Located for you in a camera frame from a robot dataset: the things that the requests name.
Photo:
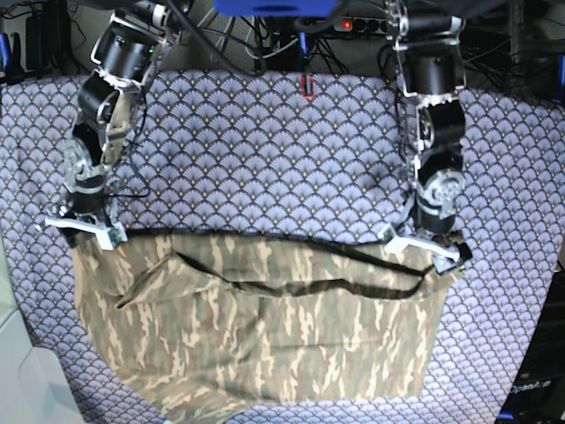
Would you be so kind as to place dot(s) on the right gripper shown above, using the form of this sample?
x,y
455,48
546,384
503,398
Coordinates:
x,y
85,214

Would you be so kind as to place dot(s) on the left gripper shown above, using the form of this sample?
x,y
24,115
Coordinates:
x,y
448,252

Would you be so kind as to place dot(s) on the camouflage T-shirt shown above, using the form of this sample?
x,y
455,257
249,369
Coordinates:
x,y
205,326

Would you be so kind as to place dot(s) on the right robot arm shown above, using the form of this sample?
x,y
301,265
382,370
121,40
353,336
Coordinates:
x,y
125,60

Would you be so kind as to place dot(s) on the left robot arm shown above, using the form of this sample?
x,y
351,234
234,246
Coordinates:
x,y
430,77

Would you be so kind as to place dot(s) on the blue clamp left edge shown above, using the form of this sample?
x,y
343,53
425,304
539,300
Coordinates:
x,y
10,59

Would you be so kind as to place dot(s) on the blue clamp edge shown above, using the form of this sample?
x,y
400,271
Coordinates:
x,y
10,59
559,81

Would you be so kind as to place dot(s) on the purple fan-pattern table cloth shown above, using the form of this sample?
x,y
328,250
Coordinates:
x,y
219,152

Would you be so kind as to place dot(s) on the red black table clamp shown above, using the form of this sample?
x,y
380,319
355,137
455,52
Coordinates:
x,y
307,86

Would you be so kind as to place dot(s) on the light green cloth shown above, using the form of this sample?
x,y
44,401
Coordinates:
x,y
34,388

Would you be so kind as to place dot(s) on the blue clamp right edge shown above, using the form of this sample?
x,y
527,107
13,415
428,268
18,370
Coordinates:
x,y
559,81

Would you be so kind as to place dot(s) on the black OpenArm box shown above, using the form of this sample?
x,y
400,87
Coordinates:
x,y
537,394

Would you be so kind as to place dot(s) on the black power strip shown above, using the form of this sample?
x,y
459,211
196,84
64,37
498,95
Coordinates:
x,y
352,25

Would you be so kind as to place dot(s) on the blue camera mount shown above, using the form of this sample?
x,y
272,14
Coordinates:
x,y
275,8

